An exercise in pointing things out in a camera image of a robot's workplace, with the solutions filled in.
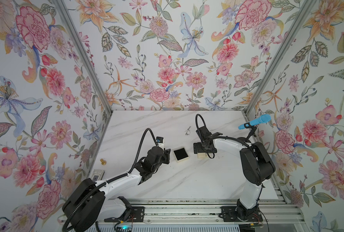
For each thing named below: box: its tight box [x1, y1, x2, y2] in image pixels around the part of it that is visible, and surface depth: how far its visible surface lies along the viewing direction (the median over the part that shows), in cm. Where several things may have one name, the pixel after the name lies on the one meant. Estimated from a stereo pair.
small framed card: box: [91, 169, 106, 182], surface depth 89 cm
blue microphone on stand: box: [237, 114, 272, 144], surface depth 90 cm
